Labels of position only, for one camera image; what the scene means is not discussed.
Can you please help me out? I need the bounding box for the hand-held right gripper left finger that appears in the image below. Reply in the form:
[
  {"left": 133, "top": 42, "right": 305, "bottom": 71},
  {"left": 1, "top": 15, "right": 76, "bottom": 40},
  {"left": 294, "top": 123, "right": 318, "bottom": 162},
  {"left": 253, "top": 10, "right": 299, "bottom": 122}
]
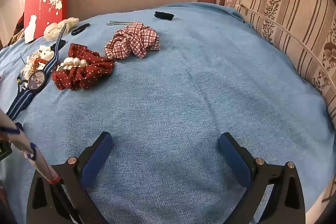
[{"left": 26, "top": 132, "right": 114, "bottom": 224}]

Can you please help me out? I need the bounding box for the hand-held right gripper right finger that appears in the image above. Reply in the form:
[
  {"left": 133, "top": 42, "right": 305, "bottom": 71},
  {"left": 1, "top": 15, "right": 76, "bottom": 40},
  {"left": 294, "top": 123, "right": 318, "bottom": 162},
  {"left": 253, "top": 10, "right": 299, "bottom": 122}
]
[{"left": 218, "top": 132, "right": 306, "bottom": 224}]

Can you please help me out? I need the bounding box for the red bead bracelet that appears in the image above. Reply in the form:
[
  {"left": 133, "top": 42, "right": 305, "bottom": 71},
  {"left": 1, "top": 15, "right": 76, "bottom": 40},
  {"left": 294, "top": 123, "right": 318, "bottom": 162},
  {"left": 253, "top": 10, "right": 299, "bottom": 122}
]
[{"left": 25, "top": 56, "right": 49, "bottom": 69}]

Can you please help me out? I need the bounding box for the red plaid scrunchie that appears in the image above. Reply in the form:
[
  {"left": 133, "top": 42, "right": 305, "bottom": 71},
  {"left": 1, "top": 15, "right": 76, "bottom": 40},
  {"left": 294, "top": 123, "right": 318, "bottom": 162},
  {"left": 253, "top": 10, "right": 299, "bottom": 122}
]
[{"left": 104, "top": 21, "right": 161, "bottom": 60}]

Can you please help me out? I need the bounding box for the dark red polka dot scrunchie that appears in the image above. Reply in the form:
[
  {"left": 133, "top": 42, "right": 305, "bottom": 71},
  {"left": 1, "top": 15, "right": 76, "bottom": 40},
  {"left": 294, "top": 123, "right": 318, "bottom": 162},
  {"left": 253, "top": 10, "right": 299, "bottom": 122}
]
[{"left": 51, "top": 43, "right": 115, "bottom": 90}]

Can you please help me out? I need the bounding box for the blue terry blanket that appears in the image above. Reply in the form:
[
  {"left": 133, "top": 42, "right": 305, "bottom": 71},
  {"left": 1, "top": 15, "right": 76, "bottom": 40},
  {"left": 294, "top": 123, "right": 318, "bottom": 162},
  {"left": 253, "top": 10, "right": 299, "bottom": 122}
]
[{"left": 0, "top": 2, "right": 336, "bottom": 224}]

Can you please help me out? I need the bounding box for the dark cloth pile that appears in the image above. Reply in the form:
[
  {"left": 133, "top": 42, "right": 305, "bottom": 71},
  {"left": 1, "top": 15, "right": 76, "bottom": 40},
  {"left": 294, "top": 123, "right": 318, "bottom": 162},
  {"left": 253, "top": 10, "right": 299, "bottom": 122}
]
[{"left": 8, "top": 13, "right": 27, "bottom": 46}]

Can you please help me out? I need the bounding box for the cream fluffy scrunchie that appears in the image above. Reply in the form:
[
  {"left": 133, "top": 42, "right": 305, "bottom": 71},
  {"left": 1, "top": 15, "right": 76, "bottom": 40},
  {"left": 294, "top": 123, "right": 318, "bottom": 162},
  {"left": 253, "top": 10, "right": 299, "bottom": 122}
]
[{"left": 43, "top": 17, "right": 80, "bottom": 42}]

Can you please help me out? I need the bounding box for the red box with white flowers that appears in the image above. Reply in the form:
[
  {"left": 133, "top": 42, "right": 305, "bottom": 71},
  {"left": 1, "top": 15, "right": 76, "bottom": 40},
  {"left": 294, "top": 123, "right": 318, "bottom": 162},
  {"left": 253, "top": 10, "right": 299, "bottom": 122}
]
[{"left": 24, "top": 0, "right": 69, "bottom": 44}]

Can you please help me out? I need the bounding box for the striped floral sofa cushion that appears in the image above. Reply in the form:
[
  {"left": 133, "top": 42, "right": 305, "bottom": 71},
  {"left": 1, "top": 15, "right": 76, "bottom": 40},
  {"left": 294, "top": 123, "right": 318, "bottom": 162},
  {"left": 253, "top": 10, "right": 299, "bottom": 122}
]
[{"left": 220, "top": 0, "right": 336, "bottom": 135}]

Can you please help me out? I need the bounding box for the watch with blue striped strap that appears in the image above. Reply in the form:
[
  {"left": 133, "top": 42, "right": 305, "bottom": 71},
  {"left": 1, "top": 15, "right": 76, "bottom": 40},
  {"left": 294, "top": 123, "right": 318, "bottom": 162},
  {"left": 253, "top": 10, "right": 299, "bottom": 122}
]
[{"left": 5, "top": 23, "right": 67, "bottom": 121}]

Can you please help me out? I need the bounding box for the pearl bracelet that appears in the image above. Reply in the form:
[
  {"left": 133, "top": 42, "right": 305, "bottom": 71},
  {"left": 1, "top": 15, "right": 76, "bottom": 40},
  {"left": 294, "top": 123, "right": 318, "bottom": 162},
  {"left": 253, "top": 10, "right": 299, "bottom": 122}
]
[{"left": 56, "top": 56, "right": 88, "bottom": 72}]

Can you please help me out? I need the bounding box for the white chunky bead bracelet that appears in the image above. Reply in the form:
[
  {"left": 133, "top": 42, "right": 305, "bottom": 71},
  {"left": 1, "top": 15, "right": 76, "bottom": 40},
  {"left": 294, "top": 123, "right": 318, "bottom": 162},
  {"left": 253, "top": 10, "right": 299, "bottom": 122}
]
[{"left": 21, "top": 45, "right": 54, "bottom": 77}]

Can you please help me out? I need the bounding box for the thin black hair tie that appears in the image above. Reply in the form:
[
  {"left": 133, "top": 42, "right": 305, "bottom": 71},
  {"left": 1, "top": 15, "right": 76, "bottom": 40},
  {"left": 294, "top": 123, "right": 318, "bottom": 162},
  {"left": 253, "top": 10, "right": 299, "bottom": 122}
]
[{"left": 71, "top": 23, "right": 90, "bottom": 36}]

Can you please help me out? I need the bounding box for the small black hair tie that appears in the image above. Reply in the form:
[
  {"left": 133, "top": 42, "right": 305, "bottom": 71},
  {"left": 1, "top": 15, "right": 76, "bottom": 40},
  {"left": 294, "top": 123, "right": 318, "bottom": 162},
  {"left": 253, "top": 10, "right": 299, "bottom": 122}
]
[{"left": 154, "top": 11, "right": 175, "bottom": 21}]

